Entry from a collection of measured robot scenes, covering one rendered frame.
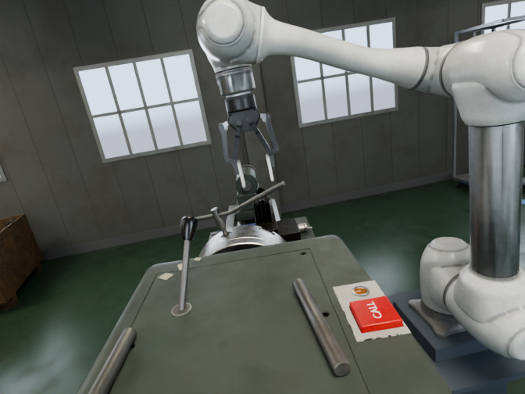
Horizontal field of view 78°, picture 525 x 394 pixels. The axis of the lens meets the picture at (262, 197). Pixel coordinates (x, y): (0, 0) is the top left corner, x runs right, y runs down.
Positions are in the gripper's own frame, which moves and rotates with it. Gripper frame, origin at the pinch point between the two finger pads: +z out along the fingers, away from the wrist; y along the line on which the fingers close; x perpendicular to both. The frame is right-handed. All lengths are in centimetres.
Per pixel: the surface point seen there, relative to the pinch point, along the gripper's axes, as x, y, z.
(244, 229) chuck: -2.4, 6.7, 16.1
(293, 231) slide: -54, -10, 44
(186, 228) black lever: 28.4, 14.2, 0.8
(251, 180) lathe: -108, 6, 30
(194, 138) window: -326, 71, 17
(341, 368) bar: 54, -6, 14
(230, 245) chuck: 6.5, 10.4, 16.0
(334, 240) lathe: 17.5, -14.6, 15.2
